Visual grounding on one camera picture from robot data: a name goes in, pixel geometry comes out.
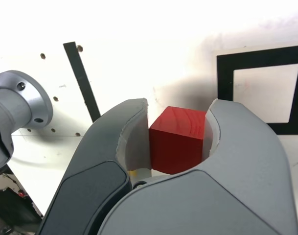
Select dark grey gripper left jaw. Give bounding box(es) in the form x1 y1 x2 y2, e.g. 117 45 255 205
37 97 150 235

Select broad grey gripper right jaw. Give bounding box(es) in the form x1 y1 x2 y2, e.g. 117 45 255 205
97 98 298 235

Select red cube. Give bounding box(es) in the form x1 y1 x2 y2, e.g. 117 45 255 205
148 106 208 175

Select black tape square outline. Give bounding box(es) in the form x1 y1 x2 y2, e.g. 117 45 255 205
216 45 298 136

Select black tape strip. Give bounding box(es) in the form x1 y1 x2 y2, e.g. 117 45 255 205
63 41 102 123

